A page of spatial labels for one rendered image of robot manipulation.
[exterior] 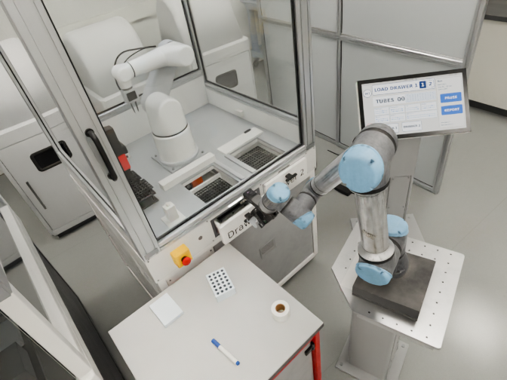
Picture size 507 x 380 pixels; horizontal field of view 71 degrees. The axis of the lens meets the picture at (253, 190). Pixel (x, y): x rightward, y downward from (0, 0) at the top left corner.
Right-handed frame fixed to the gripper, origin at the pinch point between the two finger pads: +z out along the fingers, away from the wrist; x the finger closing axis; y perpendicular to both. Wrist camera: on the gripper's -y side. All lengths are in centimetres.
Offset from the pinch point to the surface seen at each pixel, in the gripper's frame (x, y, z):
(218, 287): -29.4, 14.9, 3.9
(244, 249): -0.6, 7.8, 33.2
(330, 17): 171, -93, 36
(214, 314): -36.9, 22.1, 3.5
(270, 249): 16, 17, 46
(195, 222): -21.1, -12.4, 1.2
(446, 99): 107, 13, -30
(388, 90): 91, -8, -23
